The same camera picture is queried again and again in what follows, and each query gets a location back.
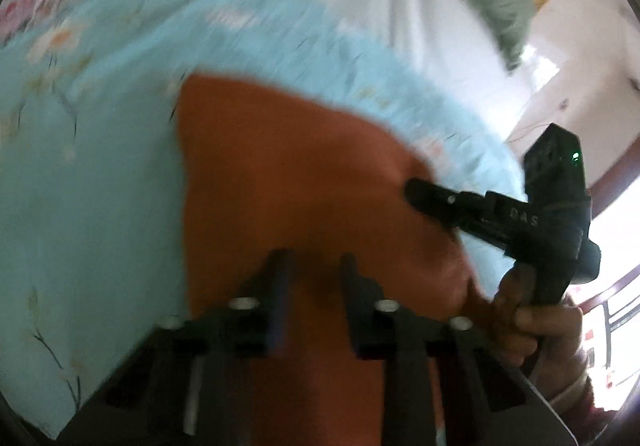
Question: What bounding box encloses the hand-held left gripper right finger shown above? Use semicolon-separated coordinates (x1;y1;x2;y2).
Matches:
338;253;533;414

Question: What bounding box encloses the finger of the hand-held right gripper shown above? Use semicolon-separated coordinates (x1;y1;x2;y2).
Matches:
403;178;512;247

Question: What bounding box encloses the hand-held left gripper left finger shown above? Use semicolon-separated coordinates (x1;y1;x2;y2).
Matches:
97;248;297;434

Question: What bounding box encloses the orange knit sweater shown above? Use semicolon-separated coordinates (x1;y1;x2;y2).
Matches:
171;72;502;446

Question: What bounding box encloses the person's right forearm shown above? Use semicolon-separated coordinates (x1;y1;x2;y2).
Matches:
544;351;617;433

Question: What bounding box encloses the person's right hand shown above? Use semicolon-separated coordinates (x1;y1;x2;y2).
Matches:
492;263;589;379

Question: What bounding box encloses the light blue floral bed sheet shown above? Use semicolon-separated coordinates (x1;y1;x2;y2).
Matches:
0;0;527;438

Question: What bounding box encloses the thin wall cable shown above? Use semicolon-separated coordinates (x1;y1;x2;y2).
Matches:
504;120;552;143

